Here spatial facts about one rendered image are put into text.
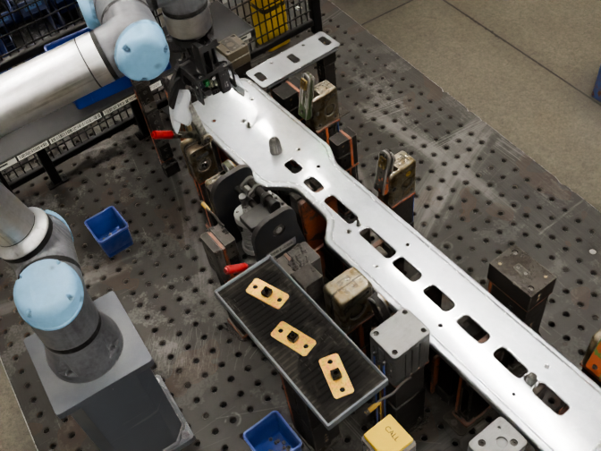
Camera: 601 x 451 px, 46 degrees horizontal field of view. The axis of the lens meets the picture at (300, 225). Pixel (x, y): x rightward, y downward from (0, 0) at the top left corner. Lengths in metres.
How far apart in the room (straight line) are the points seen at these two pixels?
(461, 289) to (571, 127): 1.96
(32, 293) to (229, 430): 0.67
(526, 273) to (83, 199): 1.40
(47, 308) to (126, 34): 0.54
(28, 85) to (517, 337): 1.05
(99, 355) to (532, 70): 2.78
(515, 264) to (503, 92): 2.05
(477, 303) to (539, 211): 0.64
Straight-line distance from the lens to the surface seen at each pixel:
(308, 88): 1.94
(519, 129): 3.42
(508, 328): 1.56
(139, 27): 1.03
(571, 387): 1.52
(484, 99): 3.55
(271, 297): 1.41
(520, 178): 2.24
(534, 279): 1.61
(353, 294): 1.50
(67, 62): 1.04
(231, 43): 2.19
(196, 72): 1.25
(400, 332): 1.41
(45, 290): 1.35
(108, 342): 1.48
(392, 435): 1.26
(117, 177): 2.41
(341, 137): 1.93
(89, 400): 1.48
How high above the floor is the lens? 2.33
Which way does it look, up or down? 50 degrees down
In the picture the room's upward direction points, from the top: 9 degrees counter-clockwise
